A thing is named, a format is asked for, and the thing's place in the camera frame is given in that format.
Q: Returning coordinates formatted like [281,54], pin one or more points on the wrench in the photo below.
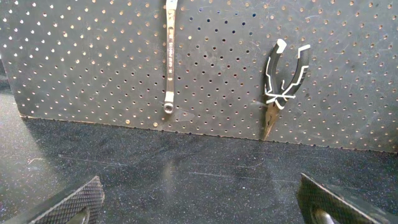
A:
[170,62]

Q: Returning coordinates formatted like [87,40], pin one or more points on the metal hook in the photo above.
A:
[283,86]

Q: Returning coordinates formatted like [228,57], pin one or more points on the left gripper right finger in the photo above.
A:
[323,199]

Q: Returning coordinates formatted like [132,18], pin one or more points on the black pegboard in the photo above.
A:
[93,77]

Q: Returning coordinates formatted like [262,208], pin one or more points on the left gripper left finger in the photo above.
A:
[81,202]

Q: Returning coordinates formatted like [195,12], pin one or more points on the black and white pliers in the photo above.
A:
[271,74]

